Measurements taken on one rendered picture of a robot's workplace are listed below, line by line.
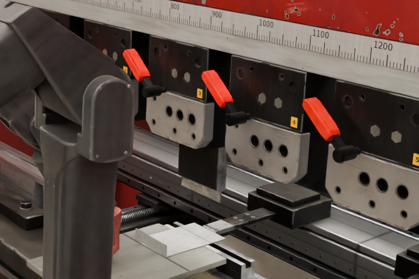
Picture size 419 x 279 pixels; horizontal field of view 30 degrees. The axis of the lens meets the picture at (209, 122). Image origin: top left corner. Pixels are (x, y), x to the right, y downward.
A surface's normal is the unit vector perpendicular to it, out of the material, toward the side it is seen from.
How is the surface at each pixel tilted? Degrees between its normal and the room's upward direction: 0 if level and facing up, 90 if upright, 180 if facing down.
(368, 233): 0
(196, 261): 0
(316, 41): 90
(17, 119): 88
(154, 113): 90
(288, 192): 0
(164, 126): 90
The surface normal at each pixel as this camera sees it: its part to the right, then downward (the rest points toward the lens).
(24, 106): 0.59, 0.16
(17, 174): -0.75, 0.14
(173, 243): 0.04, -0.96
